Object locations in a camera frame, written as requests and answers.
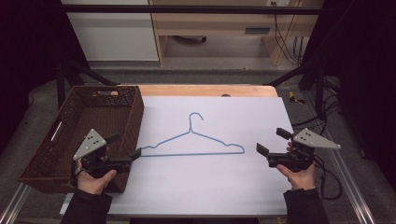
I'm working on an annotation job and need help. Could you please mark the aluminium rail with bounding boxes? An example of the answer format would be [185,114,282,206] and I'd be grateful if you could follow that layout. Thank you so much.
[0,182,33,224]
[322,128,376,224]

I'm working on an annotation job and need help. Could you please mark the black curtain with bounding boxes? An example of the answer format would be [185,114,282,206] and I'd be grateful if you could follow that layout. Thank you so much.
[302,0,396,190]
[0,0,90,155]

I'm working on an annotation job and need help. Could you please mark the black wrist strap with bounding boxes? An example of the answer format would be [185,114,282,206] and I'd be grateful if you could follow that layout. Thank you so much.
[70,167,85,189]

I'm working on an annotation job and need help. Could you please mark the white cabinet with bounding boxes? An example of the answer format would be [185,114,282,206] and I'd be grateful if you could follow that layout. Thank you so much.
[61,0,160,63]

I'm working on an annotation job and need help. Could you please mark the light wooden desk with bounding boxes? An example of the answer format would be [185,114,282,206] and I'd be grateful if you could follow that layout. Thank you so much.
[148,0,325,67]

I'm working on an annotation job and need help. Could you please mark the black floor cables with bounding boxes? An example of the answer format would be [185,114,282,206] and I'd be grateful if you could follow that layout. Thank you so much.
[291,76,345,135]

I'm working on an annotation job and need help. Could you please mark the hanging black cables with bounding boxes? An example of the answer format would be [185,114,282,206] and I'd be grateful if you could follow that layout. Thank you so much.
[271,1,305,66]

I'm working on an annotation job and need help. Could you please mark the black frame strut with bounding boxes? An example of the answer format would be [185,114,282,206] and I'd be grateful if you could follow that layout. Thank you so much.
[56,60,120,109]
[263,58,327,117]

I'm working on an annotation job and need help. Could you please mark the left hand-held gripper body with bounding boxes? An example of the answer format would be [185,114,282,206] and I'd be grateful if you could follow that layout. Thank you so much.
[72,128,134,179]

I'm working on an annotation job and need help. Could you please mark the brown woven basket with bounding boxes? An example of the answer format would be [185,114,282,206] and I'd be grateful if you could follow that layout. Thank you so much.
[18,85,145,194]

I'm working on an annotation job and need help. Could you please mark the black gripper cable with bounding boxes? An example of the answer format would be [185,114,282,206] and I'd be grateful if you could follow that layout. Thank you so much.
[312,154,344,201]

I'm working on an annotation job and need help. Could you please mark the blue wire clothes hanger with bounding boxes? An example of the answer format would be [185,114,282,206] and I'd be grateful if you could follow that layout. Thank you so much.
[140,112,246,158]

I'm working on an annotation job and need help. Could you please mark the black horizontal frame bar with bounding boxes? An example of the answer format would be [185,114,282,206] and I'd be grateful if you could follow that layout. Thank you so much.
[60,4,323,16]

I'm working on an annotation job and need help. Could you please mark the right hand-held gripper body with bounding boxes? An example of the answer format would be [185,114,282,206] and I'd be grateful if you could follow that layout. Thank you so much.
[266,128,342,174]

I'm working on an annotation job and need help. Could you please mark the person's left hand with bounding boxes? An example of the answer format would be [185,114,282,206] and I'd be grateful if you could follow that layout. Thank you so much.
[75,158,118,196]

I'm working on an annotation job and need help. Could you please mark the white table mat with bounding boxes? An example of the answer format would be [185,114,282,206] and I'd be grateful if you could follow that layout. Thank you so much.
[60,95,295,217]

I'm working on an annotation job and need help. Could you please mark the yellow and black tool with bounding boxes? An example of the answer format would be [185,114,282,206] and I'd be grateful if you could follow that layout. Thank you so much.
[288,91,306,105]

